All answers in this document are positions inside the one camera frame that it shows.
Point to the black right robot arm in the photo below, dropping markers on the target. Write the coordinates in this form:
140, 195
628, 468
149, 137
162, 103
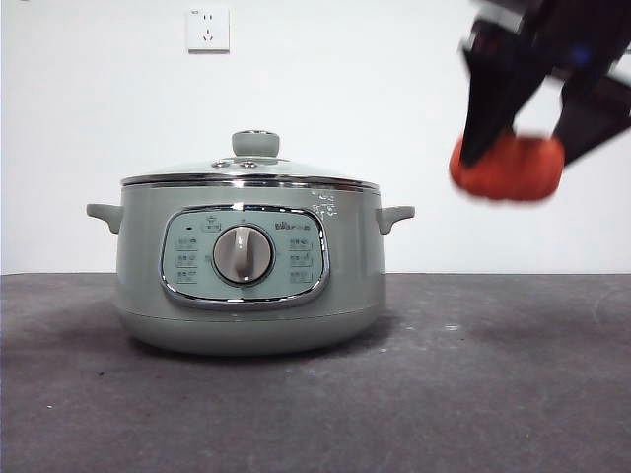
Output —
542, 29

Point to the glass lid with green knob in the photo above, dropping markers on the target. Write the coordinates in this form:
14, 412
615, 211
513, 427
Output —
255, 146

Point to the orange toy pumpkin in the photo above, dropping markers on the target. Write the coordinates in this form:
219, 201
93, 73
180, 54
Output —
512, 172

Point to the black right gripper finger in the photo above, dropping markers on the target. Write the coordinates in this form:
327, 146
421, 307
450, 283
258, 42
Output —
596, 118
493, 108

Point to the sage green electric pot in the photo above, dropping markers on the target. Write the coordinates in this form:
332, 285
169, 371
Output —
138, 256

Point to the white wall socket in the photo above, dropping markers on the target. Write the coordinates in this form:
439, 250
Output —
208, 30

